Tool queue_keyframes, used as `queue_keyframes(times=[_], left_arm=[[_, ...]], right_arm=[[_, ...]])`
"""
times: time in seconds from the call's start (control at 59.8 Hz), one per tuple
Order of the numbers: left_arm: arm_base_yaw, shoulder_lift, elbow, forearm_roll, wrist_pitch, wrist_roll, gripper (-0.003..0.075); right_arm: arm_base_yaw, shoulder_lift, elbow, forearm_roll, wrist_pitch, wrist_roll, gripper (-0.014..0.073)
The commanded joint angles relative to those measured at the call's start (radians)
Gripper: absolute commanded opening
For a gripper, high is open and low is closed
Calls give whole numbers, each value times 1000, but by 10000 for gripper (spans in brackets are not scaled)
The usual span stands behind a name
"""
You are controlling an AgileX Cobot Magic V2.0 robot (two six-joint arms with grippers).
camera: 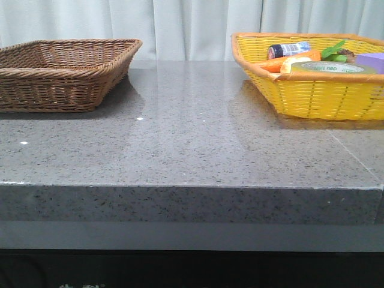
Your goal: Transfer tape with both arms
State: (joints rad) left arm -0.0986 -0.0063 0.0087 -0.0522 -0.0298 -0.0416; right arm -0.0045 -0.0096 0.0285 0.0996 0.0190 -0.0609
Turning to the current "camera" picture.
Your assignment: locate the yellowish clear tape roll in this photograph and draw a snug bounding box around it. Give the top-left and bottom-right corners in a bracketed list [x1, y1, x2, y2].
[291, 61, 377, 74]

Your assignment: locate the orange toy carrot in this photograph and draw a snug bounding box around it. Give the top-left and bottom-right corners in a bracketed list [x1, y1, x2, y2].
[257, 50, 321, 73]

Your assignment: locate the white curtain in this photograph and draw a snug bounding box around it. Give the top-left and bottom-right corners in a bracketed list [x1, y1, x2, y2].
[1, 1, 383, 61]

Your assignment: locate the small dark labelled bottle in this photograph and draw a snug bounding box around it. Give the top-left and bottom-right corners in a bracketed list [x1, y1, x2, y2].
[266, 41, 311, 59]

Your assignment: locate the yellow woven basket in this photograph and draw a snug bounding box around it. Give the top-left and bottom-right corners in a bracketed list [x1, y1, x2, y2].
[232, 32, 383, 121]

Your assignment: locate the brown wicker basket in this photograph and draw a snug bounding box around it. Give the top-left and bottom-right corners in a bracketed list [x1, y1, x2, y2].
[1, 38, 142, 113]

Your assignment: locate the green leafy toy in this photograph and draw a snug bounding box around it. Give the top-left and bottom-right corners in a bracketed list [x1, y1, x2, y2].
[321, 40, 356, 64]

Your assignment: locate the purple foam block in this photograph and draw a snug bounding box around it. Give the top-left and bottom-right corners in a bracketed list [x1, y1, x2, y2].
[355, 52, 384, 74]

